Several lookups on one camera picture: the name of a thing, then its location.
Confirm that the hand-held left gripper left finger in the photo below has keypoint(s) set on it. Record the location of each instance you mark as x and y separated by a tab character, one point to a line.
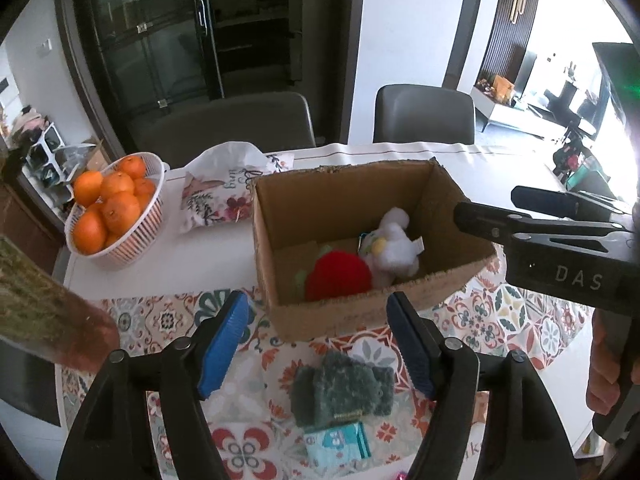
225	345

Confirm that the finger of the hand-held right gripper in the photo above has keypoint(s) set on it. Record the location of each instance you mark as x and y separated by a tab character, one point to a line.
560	201
500	225

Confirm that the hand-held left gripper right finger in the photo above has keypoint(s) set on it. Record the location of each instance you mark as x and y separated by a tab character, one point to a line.
410	345

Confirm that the dark green fuzzy cloth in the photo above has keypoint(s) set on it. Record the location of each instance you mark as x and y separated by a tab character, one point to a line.
340	390

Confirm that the brown cardboard box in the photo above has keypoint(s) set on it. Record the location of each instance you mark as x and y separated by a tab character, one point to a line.
325	315

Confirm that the teal small packet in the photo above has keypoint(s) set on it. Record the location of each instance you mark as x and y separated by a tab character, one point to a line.
335	447

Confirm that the person's right hand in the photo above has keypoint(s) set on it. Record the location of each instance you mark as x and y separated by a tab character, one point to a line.
602	360

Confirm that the patterned printed tablecloth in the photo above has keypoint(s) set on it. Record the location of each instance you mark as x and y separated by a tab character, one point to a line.
150	320

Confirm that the white plush duck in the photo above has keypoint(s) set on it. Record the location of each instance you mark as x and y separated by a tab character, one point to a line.
395	255

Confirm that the red knitted plush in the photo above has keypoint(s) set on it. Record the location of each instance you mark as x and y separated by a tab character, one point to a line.
340	275

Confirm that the white tv stand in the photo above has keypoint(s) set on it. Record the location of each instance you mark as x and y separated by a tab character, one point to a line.
505	115

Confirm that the orange bag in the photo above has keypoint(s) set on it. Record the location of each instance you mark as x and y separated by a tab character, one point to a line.
502	89

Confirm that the grey dining chair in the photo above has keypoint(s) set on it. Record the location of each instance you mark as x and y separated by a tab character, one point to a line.
425	115
225	125

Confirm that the white slatted basket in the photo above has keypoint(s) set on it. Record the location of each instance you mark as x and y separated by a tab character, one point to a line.
140	240

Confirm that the floral printed plastic bag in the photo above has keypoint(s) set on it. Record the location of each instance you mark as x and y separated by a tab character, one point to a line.
215	195

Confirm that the pile of oranges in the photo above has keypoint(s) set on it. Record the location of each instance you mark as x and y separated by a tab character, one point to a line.
120	210

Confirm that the brown dried plant bundle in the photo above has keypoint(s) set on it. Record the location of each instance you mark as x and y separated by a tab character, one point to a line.
45	305

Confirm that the white shoe rack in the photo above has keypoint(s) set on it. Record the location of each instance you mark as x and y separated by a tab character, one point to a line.
50	145

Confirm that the pile of clothes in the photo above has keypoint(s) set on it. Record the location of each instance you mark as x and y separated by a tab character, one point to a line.
30	120

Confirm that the black glass cabinet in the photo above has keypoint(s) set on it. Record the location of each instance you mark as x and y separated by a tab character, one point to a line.
150	35

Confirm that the gold wall ornament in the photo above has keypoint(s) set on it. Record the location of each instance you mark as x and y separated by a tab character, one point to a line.
520	5

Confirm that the white wall switch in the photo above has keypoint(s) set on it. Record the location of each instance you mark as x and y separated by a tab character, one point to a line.
46	47

